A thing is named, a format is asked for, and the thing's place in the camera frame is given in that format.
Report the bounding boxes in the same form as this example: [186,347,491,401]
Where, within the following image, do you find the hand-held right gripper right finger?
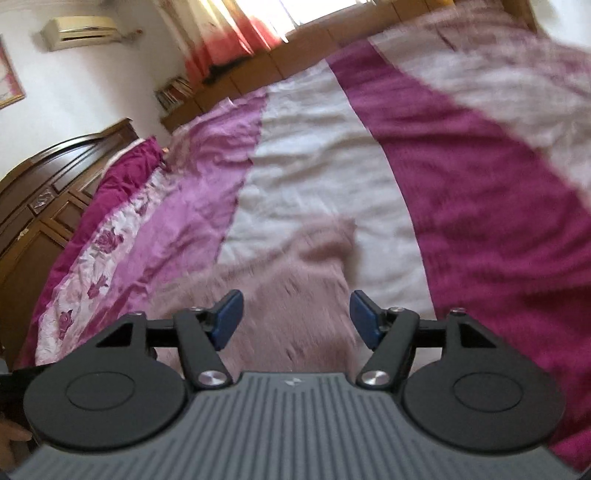
[349,290,504,389]

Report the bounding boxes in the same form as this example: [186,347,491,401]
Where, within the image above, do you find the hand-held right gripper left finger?
[95,290,244,389]

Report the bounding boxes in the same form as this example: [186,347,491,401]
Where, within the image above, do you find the pink knit sweater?
[148,217,360,385]

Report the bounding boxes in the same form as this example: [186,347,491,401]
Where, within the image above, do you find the person's left hand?
[0,414,34,464]

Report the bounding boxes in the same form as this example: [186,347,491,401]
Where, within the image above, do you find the magenta striped floral bedspread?
[16,0,591,472]

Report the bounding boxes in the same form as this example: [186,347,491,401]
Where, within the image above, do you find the magenta pillow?
[95,136,165,206]

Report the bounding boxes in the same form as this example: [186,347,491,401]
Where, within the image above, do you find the dark wooden headboard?
[0,117,140,298]

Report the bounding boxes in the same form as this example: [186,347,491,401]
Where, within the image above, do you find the row of books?
[154,76,195,112]

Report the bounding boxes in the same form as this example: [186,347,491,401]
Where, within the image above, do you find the wooden window ledge cabinet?
[159,0,539,136]

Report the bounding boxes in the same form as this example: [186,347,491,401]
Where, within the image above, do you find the orange and white curtain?
[157,0,366,83]

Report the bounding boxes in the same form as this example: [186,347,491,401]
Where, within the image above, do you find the white air conditioner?
[41,16,122,53]

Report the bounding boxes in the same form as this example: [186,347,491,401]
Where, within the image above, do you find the framed wall picture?
[0,34,27,110]

